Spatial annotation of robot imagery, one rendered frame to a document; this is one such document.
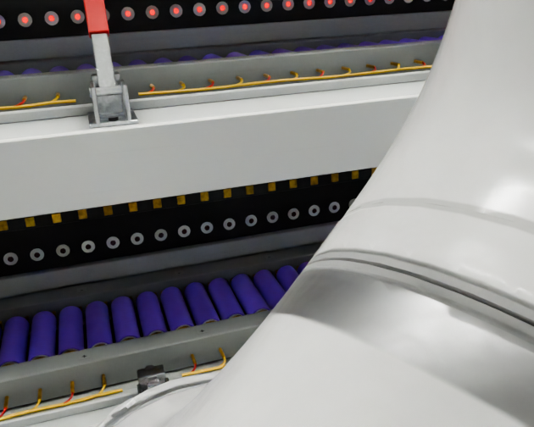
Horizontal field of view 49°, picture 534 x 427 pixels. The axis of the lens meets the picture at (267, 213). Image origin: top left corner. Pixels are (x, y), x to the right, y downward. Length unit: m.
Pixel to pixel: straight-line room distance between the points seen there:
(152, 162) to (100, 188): 0.03
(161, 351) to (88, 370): 0.05
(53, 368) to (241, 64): 0.24
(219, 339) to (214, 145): 0.15
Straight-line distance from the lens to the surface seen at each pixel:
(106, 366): 0.43
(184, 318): 0.46
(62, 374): 0.43
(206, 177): 0.36
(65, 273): 0.52
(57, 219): 0.51
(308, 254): 0.54
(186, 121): 0.35
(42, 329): 0.48
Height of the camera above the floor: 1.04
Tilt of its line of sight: 5 degrees down
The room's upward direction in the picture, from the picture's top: 8 degrees counter-clockwise
